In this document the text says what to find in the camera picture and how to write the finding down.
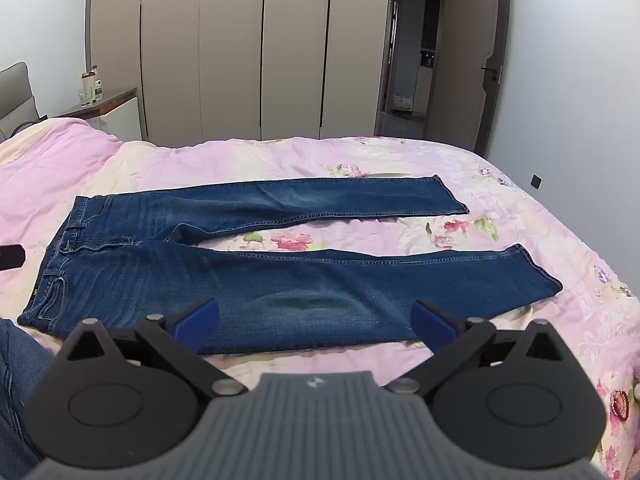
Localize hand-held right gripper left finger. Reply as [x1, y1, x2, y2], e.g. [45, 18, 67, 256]
[51, 297, 249, 396]

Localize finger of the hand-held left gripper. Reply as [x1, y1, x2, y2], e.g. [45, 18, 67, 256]
[0, 243, 26, 272]

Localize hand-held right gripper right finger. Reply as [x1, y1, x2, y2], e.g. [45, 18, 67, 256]
[385, 299, 587, 395]

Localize blue denim pants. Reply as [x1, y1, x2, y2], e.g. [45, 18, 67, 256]
[17, 174, 564, 357]

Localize person's leg in jeans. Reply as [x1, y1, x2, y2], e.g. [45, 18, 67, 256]
[0, 317, 57, 480]

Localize pink floral bedspread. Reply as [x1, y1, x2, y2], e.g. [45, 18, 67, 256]
[0, 117, 640, 480]

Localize grey padded headboard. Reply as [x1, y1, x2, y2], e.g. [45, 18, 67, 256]
[0, 62, 49, 144]

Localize white nightstand with wooden top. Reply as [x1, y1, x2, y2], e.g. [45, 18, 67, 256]
[56, 87, 145, 142]

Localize beige room door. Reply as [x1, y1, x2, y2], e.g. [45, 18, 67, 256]
[426, 0, 512, 156]

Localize beige wardrobe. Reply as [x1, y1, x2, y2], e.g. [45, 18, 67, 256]
[86, 0, 394, 149]

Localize black cable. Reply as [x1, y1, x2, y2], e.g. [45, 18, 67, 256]
[9, 117, 49, 137]

